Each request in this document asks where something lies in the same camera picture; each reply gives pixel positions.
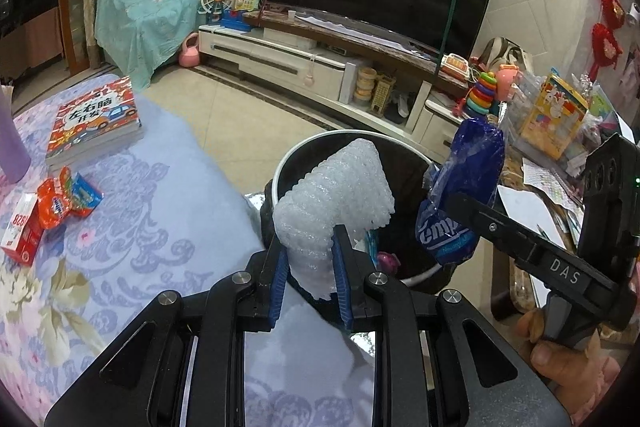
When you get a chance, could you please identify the red and white small box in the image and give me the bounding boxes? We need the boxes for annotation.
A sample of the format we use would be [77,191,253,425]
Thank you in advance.
[0,192,47,266]

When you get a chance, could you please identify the stack of yellow jars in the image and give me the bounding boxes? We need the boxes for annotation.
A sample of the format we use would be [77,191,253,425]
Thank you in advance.
[353,67,377,106]

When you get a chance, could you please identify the orange snack packet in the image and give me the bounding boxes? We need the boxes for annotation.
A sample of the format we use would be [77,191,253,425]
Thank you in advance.
[37,166,72,229]

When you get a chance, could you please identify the yellow slatted basket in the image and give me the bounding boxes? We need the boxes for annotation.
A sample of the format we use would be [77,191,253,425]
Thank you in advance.
[370,74,396,116]

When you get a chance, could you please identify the rainbow stacking ring toy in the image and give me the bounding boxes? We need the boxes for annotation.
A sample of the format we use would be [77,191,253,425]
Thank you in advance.
[467,71,501,116]

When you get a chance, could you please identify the white paper sheet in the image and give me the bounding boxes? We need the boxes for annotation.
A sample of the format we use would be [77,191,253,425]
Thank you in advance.
[497,184,569,251]

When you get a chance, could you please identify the person's right hand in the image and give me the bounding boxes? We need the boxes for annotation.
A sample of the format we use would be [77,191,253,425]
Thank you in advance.
[515,307,627,425]

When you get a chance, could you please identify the purple cup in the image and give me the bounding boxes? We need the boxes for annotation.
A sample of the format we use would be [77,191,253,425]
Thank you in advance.
[0,84,32,182]

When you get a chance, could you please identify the toy cash register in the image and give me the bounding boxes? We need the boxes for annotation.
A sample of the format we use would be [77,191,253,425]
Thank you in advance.
[442,53,471,80]

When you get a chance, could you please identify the dark slippers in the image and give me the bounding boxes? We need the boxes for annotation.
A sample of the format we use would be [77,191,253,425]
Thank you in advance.
[389,89,416,123]

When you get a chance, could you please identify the striped bag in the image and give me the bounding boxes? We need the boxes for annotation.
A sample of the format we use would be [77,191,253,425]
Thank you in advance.
[480,37,531,73]

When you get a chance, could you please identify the yellow picture book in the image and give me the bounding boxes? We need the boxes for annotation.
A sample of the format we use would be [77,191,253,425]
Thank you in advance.
[519,71,592,158]

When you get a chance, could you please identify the blue toy garage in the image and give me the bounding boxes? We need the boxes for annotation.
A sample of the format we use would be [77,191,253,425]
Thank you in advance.
[220,9,262,33]

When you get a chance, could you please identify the black bin with white rim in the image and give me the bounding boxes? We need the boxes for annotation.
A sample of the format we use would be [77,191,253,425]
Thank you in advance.
[262,130,458,334]

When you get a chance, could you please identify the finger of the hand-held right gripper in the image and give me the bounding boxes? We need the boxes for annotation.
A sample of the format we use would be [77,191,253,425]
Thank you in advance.
[442,192,541,264]

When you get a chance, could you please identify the white television cabinet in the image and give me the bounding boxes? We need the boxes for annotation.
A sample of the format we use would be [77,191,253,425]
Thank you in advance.
[197,11,482,164]

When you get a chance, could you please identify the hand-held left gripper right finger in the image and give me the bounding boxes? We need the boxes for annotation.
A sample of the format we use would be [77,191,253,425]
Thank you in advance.
[331,223,571,427]

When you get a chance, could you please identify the white foam net wrap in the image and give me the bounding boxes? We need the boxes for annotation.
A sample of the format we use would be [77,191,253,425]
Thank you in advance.
[272,138,396,301]

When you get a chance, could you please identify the floral blue blanket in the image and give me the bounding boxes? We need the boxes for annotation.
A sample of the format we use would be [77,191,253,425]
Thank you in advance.
[0,74,382,427]

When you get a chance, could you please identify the marble side table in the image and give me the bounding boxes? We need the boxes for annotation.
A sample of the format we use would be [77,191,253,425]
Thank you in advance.
[490,104,621,323]

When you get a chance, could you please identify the teal cloth cover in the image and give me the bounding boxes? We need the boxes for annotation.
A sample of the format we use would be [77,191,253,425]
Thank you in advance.
[95,0,212,90]

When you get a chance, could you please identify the dark blue plastic wrapper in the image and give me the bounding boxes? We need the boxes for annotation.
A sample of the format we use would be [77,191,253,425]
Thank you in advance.
[415,117,506,267]

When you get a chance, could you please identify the blue striped snack packet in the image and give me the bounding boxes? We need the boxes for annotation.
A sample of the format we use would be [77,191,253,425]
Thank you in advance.
[67,171,104,219]

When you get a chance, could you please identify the children's picture book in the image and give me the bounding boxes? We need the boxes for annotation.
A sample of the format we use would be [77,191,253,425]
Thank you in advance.
[45,76,145,168]

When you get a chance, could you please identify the ferris wheel toy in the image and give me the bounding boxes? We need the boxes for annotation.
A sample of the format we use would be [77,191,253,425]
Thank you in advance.
[199,0,236,26]

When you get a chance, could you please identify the green strap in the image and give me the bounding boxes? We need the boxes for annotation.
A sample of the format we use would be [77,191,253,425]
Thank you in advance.
[434,0,467,78]

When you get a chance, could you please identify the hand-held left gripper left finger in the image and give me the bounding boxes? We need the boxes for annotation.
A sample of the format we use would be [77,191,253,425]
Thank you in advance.
[44,232,291,427]

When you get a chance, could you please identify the pink kettlebell toy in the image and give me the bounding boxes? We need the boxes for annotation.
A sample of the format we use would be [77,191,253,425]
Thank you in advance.
[179,32,201,68]

